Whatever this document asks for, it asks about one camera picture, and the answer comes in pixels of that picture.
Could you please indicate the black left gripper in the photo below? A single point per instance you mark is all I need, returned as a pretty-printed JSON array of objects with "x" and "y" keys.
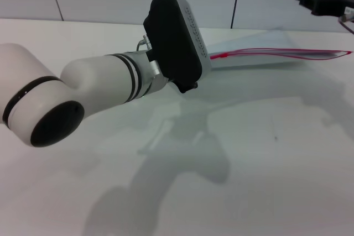
[{"x": 186, "y": 88}]

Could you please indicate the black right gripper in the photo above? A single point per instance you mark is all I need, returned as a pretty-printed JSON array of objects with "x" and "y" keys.
[{"x": 329, "y": 4}]

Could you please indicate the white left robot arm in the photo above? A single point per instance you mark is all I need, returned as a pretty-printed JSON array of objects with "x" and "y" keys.
[{"x": 96, "y": 81}]

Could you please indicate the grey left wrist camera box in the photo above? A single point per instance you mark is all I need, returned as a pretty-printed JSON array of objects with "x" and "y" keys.
[{"x": 171, "y": 39}]

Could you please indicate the clear document bag red zipper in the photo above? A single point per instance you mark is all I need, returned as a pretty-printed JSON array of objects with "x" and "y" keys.
[{"x": 262, "y": 55}]

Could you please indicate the thin black vertical pole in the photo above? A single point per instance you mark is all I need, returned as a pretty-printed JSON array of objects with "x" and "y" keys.
[{"x": 235, "y": 6}]

